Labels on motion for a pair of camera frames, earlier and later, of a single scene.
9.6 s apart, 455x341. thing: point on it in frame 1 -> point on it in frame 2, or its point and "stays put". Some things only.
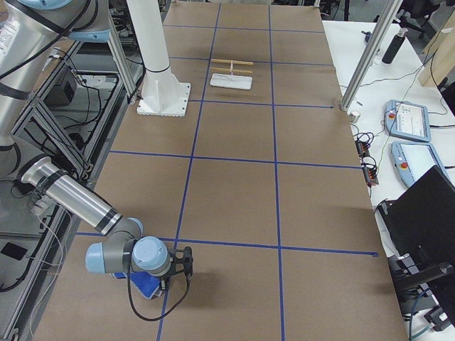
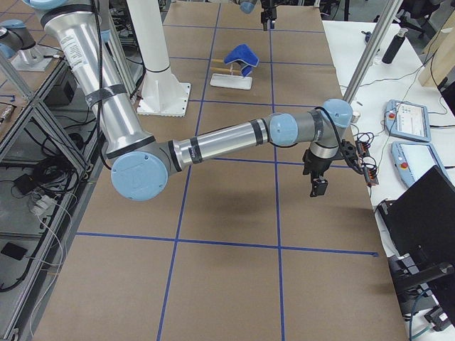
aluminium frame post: [390, 9] stays put
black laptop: [421, 223] stays put
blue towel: [146, 283] -> [245, 54]
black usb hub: [370, 174] stays put
